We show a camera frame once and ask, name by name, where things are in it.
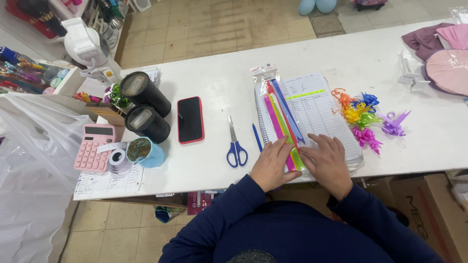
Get light pink fabric cap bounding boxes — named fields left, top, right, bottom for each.
left=436, top=23, right=468, bottom=50

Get white plastic appliance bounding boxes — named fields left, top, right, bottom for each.
left=60, top=17, right=123, bottom=87

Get white sticker label roll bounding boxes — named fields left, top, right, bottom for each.
left=97, top=141, right=132, bottom=174

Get spiral notebook with lined pages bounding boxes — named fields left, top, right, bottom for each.
left=254, top=71, right=363, bottom=177

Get clear packet of coloured ribbons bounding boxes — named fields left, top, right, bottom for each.
left=250, top=64, right=306, bottom=172

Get blue ribbon bow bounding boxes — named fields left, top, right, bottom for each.
left=352, top=92, right=380, bottom=110

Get person's left hand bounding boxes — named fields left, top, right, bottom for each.
left=250, top=136, right=303, bottom=193

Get mauve fabric cap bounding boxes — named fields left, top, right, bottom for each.
left=401, top=22, right=455, bottom=61

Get light blue balloon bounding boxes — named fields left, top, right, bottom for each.
left=298, top=0, right=316, bottom=16
left=315, top=0, right=337, bottom=14

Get dark wheeled backpack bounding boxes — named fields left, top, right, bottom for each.
left=352, top=0, right=389, bottom=12

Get person's navy sweater torso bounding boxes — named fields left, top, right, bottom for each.
left=212, top=199, right=395, bottom=263

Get handwritten paper sheet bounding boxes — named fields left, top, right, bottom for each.
left=73, top=164, right=144, bottom=201

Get white plastic stand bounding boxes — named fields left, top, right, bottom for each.
left=397, top=49, right=431, bottom=93

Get blue pen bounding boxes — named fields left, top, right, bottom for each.
left=252, top=123, right=263, bottom=153

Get person's right hand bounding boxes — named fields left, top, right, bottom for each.
left=298, top=133, right=354, bottom=200

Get blue-handled scissors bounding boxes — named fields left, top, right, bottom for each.
left=226, top=116, right=249, bottom=169

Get large white plastic bag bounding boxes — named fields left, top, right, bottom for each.
left=0, top=91, right=94, bottom=263

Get black wrist watch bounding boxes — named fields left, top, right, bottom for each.
left=326, top=194, right=341, bottom=212

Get magenta booklet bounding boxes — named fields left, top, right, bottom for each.
left=187, top=191, right=213, bottom=216

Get purple ribbon bow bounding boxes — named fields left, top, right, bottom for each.
left=378, top=110, right=412, bottom=137

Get light blue mate cup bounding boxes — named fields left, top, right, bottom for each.
left=126, top=137, right=166, bottom=169

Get bunch of coloured markers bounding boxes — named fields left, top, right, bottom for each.
left=73, top=91, right=104, bottom=104

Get magenta ribbon bow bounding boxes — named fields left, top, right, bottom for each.
left=351, top=126, right=384, bottom=155

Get pink cap in clear wrap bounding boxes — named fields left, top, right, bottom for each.
left=424, top=49, right=468, bottom=96

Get brown cardboard holder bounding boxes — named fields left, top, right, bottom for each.
left=85, top=102, right=127, bottom=127

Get small blue bag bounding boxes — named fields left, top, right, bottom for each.
left=154, top=205, right=184, bottom=224

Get black phone in red case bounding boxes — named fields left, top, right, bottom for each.
left=177, top=96, right=205, bottom=145

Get clear plastic packet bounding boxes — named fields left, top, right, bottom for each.
left=448, top=5, right=468, bottom=25

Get brown cardboard box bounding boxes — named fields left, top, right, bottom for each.
left=365, top=173, right=468, bottom=263

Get black cylindrical tin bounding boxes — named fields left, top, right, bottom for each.
left=124, top=104, right=171, bottom=144
left=119, top=71, right=172, bottom=118

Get display tray of coloured pens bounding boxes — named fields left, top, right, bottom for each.
left=0, top=45, right=87, bottom=98

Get cluttered shop shelf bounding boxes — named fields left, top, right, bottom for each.
left=0, top=0, right=129, bottom=49

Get yellow ribbon bow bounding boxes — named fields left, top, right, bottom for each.
left=341, top=104, right=373, bottom=125

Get pink calculator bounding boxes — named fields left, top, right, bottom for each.
left=73, top=123, right=116, bottom=173

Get orange ribbon bow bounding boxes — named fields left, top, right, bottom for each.
left=331, top=88, right=358, bottom=114

